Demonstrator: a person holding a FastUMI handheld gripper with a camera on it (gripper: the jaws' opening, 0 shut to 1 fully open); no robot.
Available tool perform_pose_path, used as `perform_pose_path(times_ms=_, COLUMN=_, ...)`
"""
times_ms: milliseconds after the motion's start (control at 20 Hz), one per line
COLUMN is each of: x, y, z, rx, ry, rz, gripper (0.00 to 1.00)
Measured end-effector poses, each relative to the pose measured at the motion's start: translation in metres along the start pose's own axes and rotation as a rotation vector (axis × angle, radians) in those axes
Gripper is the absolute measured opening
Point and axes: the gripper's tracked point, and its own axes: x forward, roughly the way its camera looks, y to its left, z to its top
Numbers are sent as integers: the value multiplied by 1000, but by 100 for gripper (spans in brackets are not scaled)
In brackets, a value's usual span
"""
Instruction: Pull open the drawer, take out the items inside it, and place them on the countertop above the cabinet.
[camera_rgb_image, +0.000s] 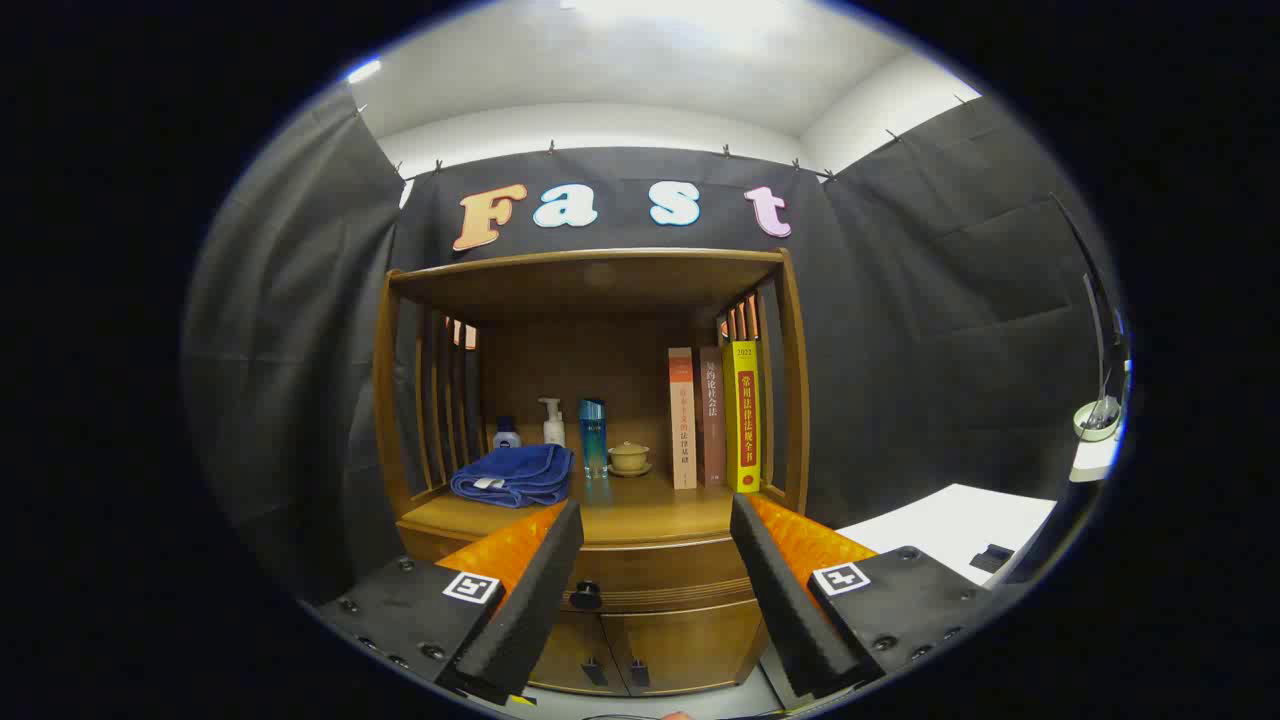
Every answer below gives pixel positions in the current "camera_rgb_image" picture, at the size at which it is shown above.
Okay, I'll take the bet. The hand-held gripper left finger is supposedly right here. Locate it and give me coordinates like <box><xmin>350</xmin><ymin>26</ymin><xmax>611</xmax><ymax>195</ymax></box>
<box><xmin>305</xmin><ymin>498</ymin><xmax>586</xmax><ymax>707</ymax></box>

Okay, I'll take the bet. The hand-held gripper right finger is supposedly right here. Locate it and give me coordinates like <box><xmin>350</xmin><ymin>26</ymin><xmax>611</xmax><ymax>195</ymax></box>
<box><xmin>730</xmin><ymin>492</ymin><xmax>1001</xmax><ymax>701</ymax></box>

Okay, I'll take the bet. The wooden drawer with black knob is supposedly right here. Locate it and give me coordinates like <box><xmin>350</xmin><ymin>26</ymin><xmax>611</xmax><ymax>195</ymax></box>
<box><xmin>398</xmin><ymin>522</ymin><xmax>776</xmax><ymax>613</ymax></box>

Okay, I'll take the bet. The wooden cabinet door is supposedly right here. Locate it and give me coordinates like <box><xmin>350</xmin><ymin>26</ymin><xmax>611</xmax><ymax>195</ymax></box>
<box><xmin>525</xmin><ymin>612</ymin><xmax>631</xmax><ymax>698</ymax></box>
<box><xmin>600</xmin><ymin>600</ymin><xmax>771</xmax><ymax>696</ymax></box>

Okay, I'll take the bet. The wooden countertop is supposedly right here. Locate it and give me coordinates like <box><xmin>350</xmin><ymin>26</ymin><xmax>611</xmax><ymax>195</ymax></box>
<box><xmin>397</xmin><ymin>470</ymin><xmax>791</xmax><ymax>546</ymax></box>

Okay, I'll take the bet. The wooden cabinet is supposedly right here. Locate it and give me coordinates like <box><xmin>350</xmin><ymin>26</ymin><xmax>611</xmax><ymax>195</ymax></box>
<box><xmin>372</xmin><ymin>248</ymin><xmax>811</xmax><ymax>698</ymax></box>

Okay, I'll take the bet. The blue folded towel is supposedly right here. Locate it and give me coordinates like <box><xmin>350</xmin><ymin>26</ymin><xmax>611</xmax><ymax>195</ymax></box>
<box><xmin>450</xmin><ymin>444</ymin><xmax>574</xmax><ymax>509</ymax></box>

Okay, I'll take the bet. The white table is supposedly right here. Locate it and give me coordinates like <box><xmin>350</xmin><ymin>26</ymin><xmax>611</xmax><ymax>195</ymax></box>
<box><xmin>835</xmin><ymin>483</ymin><xmax>1058</xmax><ymax>586</ymax></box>

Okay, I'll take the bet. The blue glass bottle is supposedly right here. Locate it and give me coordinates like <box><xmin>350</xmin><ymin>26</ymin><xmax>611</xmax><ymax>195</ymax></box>
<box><xmin>578</xmin><ymin>398</ymin><xmax>609</xmax><ymax>479</ymax></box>

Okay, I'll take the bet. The yellow book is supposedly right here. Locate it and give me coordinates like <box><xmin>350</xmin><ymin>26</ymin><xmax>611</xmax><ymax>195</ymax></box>
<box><xmin>722</xmin><ymin>341</ymin><xmax>762</xmax><ymax>494</ymax></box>

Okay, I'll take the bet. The brown book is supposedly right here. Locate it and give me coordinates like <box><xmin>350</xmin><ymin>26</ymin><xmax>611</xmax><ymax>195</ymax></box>
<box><xmin>696</xmin><ymin>346</ymin><xmax>727</xmax><ymax>488</ymax></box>

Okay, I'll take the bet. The orange and white book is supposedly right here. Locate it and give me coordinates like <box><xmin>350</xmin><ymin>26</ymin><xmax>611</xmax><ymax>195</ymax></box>
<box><xmin>668</xmin><ymin>347</ymin><xmax>698</xmax><ymax>491</ymax></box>

